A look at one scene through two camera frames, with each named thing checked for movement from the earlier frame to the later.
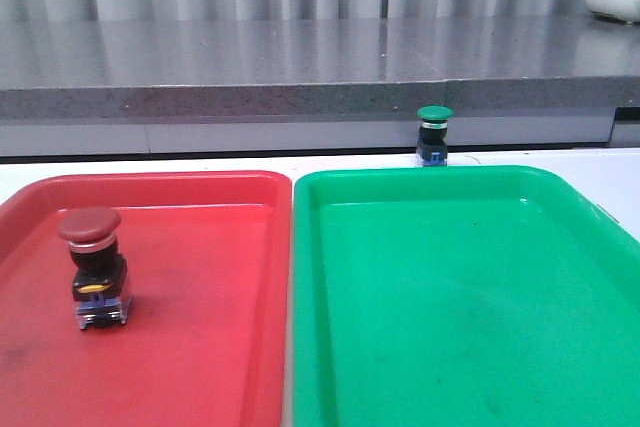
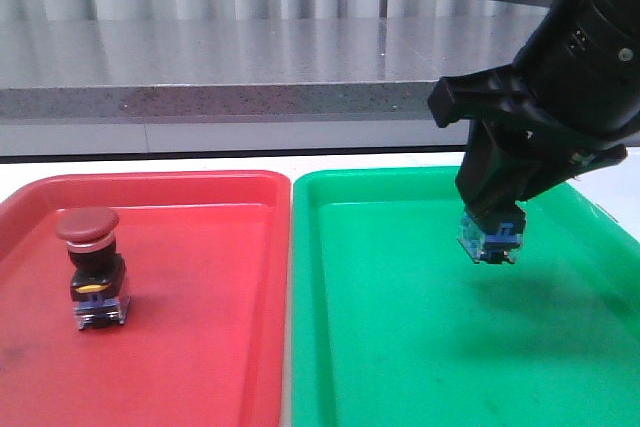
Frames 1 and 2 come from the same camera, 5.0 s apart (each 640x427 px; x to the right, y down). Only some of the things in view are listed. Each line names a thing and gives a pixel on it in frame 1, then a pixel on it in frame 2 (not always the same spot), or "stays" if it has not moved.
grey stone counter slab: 265,84 stays
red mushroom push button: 100,278 stays
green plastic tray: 460,296 stays
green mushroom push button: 433,134 → 489,248
